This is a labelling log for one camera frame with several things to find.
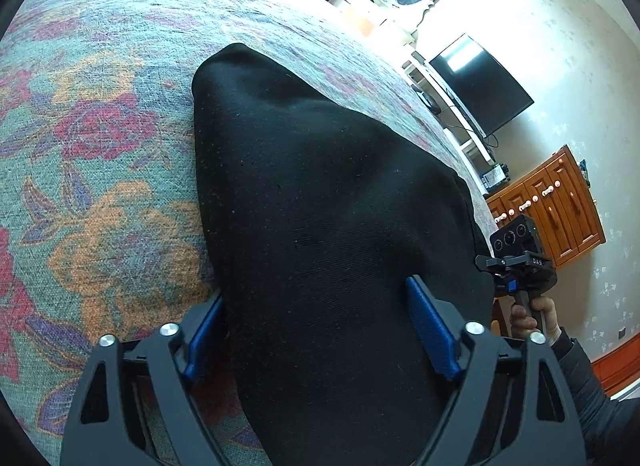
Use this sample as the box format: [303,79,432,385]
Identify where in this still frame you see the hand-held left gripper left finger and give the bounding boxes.
[60,290,225,466]

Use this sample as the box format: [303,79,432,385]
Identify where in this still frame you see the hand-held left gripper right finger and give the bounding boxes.
[405,274,586,466]

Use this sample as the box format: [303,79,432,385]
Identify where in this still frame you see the black pants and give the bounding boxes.
[192,43,496,466]

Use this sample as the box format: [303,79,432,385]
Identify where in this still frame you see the person's right forearm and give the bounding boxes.
[547,326,640,466]

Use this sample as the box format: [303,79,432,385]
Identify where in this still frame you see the person's right hand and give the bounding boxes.
[510,296,563,347]

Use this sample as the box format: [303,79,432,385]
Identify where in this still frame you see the wooden cabinet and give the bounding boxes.
[485,145,607,337]

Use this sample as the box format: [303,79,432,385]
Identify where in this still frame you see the small black electronic box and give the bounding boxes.
[479,163,512,191]

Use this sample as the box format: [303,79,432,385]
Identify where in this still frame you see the white television shelf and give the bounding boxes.
[400,48,501,177]

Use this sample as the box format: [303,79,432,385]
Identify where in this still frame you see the black flat television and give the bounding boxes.
[428,34,535,138]

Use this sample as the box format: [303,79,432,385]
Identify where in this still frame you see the floral bedspread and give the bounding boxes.
[0,0,493,466]

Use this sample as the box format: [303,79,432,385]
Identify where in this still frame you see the white dresser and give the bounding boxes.
[332,0,419,47]

